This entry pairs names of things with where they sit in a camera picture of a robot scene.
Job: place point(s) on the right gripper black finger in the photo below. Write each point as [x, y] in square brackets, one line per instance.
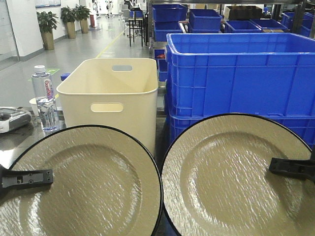
[300, 169]

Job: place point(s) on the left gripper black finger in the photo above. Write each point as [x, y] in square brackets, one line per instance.
[10, 179]

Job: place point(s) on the cream plate black rim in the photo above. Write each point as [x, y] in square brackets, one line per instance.
[217, 182]
[106, 183]

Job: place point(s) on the blue crate on shelf right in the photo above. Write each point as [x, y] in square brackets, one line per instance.
[241, 27]

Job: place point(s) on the blue crate on shelf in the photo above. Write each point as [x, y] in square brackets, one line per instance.
[204, 21]
[169, 12]
[241, 27]

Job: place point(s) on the blue crate on shelf middle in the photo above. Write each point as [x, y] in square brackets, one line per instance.
[204, 21]

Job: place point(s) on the blue crate on shelf left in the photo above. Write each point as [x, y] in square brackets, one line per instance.
[169, 12]

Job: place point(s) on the lower large blue crate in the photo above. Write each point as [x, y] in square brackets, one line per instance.
[302, 125]

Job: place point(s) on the large blue crate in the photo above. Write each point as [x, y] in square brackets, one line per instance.
[268, 74]
[302, 125]

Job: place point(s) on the grey handheld device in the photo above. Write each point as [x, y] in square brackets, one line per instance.
[11, 119]

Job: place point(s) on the white paper cup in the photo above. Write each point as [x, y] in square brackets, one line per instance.
[34, 107]

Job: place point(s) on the upper large blue crate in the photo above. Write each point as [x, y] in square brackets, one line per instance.
[268, 74]

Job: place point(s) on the clear water bottle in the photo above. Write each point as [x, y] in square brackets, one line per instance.
[45, 99]

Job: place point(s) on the cream plastic bin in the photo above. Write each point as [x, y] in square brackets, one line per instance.
[116, 92]

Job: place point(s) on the potted plant gold pot near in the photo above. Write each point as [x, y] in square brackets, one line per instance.
[47, 23]

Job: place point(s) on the potted plant gold pot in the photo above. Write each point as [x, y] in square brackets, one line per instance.
[47, 23]
[82, 14]
[68, 18]

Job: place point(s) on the cardboard box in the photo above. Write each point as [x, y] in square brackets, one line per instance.
[234, 13]

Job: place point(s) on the potted plant gold pot middle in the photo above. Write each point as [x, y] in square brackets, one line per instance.
[68, 18]

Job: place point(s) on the potted plant gold pot far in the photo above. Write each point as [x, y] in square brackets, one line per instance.
[82, 14]

